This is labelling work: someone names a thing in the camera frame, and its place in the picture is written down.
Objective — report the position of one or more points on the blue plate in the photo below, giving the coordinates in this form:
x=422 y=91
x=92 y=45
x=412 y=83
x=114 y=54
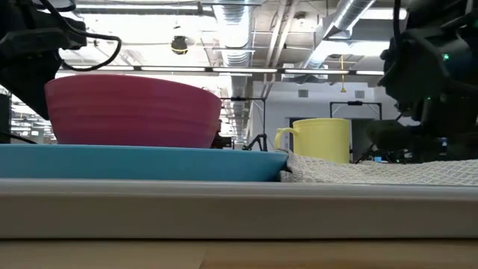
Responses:
x=130 y=162

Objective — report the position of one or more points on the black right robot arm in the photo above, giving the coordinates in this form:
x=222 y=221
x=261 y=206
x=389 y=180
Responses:
x=448 y=15

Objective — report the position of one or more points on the white woven cloth napkin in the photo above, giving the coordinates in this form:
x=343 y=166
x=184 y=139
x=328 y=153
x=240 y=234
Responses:
x=373 y=172

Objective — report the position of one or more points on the silver ceiling air duct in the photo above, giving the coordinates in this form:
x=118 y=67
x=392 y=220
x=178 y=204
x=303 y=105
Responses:
x=234 y=30

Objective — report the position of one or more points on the long ceiling light strip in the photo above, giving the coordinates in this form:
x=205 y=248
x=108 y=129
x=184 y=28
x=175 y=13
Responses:
x=242 y=70

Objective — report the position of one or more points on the grey plastic tray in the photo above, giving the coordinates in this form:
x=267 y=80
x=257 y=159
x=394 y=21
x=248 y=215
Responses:
x=239 y=209

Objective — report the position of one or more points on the yellow mug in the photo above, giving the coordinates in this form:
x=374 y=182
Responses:
x=321 y=140

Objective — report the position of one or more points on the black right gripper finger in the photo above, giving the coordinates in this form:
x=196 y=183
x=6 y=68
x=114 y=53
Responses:
x=463 y=147
x=390 y=134

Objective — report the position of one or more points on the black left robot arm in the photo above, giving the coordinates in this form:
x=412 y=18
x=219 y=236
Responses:
x=16 y=11

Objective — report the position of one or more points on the pink ribbed bowl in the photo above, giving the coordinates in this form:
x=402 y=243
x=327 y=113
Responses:
x=130 y=112

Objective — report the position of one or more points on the black camera stand frame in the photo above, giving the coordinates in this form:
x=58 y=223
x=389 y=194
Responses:
x=242 y=99
x=354 y=103

